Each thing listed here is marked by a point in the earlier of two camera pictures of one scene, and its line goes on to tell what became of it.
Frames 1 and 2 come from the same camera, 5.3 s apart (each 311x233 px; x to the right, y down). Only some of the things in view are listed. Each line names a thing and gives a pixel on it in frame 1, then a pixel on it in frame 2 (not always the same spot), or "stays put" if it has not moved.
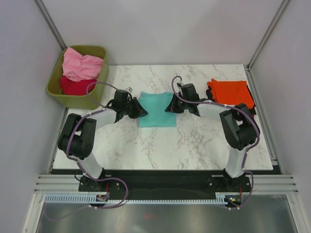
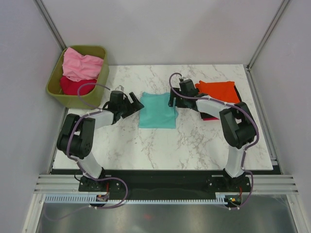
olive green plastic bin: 98,52 stays put
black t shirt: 210,96 -> 205,116
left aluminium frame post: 50,23 stays put
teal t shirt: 155,104 stays put
